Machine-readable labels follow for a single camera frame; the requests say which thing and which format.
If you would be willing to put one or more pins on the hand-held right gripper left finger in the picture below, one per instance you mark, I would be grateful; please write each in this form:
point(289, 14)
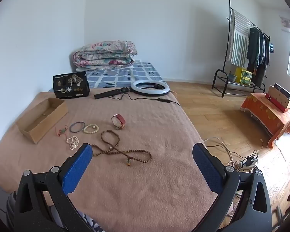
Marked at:
point(78, 166)

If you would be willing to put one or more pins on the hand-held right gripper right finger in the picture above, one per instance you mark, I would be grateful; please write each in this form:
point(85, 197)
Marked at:
point(207, 169)

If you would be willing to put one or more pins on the blue bangle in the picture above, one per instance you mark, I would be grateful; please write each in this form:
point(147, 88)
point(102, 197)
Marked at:
point(71, 128)

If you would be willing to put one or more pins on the cardboard box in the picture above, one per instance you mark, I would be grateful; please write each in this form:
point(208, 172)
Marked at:
point(40, 131)

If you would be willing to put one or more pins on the power strip with charger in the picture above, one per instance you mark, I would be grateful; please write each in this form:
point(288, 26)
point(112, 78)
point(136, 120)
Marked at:
point(250, 160)

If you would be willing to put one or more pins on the brown blanket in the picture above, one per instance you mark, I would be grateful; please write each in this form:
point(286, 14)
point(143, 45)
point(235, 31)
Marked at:
point(135, 186)

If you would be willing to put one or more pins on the dark shoe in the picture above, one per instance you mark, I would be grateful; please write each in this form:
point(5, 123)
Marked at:
point(11, 205)

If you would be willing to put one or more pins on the black folded tripod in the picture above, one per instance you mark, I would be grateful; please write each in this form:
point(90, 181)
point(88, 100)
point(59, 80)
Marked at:
point(108, 93)

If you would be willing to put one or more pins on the black printed box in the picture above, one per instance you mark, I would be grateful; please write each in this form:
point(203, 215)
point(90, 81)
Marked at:
point(71, 84)

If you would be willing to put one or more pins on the metal floor stand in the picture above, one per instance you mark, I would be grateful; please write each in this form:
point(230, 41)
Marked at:
point(279, 212)

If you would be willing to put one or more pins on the small potted plant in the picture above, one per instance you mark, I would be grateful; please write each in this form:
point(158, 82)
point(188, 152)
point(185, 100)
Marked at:
point(232, 77)

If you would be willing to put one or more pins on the black clothes rack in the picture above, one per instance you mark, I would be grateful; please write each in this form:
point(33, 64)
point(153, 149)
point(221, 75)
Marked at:
point(218, 73)

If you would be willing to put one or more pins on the blue checked bedsheet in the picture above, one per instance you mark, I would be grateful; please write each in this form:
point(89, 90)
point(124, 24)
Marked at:
point(116, 77)

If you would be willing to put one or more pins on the brown box with dark lid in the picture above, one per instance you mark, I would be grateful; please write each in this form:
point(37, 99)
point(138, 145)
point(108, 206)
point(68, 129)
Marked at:
point(278, 100)

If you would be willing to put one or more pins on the yellow crate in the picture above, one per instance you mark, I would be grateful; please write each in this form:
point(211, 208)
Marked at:
point(244, 76)

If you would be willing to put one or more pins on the folded floral quilt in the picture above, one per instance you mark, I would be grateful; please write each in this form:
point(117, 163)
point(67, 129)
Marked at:
point(104, 55)

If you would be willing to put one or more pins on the dark hanging clothes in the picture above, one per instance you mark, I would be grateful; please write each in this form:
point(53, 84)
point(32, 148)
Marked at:
point(256, 50)

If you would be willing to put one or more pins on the striped hanging cloth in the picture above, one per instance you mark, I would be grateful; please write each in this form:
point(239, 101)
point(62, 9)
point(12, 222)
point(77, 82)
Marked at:
point(239, 41)

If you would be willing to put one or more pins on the blue hanging item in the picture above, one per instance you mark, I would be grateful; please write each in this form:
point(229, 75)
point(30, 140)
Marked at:
point(271, 47)

